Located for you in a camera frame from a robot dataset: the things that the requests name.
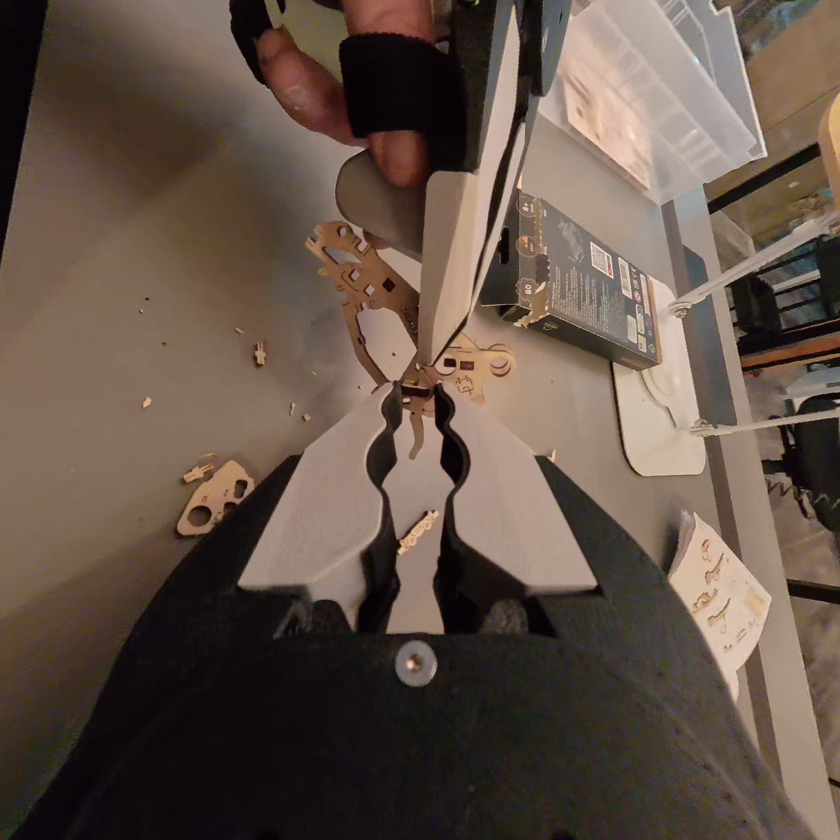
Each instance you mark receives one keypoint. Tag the wooden trigger part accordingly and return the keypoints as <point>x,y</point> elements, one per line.
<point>417,388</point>

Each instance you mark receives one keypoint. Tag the person's left hand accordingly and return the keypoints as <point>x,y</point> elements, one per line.
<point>302,85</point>

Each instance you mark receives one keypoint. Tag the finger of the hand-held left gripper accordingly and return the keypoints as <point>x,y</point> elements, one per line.
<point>446,262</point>
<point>513,172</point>

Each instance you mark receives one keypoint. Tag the white book stand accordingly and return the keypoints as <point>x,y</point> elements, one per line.
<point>656,420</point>

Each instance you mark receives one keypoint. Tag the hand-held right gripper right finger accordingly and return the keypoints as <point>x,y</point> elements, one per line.
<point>518,525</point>

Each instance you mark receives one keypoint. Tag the rounded wooden plate with holes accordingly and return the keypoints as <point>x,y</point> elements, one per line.
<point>216,489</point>

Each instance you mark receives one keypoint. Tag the black product box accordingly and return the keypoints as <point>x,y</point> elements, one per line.
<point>590,295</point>

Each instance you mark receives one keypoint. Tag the wooden parts sheet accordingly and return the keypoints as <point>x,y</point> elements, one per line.
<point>610,111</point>

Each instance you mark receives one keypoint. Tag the black metal frame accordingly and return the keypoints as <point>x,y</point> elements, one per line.
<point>774,172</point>

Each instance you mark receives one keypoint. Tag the wooden model frame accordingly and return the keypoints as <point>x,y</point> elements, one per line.
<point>367,289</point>

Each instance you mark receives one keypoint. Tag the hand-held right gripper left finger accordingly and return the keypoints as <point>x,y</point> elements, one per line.
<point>315,518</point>

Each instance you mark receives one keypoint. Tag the clear plastic bin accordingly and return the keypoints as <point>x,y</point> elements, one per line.
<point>709,98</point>

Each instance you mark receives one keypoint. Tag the instruction booklet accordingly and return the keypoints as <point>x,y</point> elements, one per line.
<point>715,590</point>

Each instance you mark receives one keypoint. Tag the decorated small wooden bar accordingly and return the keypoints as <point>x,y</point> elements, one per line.
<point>417,533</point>

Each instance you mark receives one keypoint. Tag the small wooden peg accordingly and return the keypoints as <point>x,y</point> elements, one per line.
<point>197,472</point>
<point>260,354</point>

